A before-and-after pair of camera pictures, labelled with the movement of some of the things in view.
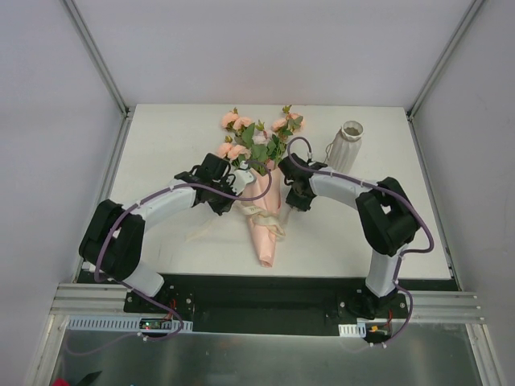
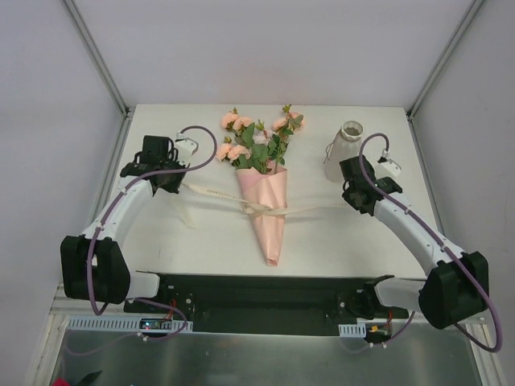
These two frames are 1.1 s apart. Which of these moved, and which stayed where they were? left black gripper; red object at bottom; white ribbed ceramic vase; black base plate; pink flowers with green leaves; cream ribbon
Moved: left black gripper; cream ribbon
Stayed: red object at bottom; black base plate; white ribbed ceramic vase; pink flowers with green leaves
